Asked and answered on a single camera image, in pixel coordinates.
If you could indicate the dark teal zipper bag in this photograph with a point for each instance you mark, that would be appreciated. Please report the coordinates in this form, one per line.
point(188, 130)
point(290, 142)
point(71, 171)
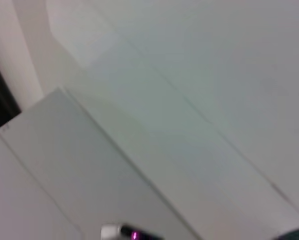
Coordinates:
point(297, 235)

